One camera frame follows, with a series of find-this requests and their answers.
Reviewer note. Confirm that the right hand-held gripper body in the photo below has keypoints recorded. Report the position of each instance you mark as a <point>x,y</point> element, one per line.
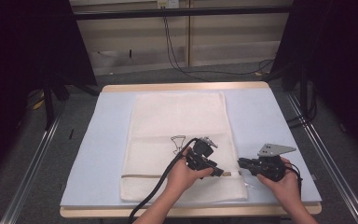
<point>268,165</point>

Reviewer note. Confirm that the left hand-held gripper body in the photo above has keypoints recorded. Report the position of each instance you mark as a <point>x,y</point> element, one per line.
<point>200,154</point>

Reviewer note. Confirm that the white towel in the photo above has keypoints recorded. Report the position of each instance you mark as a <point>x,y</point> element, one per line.
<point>174,124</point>

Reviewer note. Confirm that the person's right hand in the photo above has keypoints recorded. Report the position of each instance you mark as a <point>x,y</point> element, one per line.
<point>284,189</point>

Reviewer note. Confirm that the person's left hand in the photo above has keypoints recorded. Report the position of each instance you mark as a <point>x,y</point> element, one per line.
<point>181,179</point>

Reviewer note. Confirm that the wooden table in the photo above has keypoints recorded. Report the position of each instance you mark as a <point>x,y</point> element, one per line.
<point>183,86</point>

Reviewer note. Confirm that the black metal stand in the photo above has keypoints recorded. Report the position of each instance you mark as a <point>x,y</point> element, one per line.
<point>48,99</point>
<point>304,93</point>

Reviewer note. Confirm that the light blue table mat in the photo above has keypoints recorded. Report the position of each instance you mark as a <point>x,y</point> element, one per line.
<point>105,140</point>

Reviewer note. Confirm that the black curtain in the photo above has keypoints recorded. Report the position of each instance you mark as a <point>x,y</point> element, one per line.
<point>338,62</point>
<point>18,62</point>

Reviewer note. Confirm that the small black floor piece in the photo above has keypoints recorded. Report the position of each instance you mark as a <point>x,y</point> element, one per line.
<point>71,133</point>

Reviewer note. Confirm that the black horizontal bar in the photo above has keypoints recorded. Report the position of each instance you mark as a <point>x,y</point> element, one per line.
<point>183,12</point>

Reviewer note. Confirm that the yellow tape piece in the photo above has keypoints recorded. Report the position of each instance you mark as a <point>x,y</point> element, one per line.
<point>39,104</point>

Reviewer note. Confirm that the metal floor rail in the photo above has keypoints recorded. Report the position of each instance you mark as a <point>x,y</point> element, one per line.
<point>31,168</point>
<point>332,161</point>

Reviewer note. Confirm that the white wall outlet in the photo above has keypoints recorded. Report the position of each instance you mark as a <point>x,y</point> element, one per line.
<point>167,3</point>

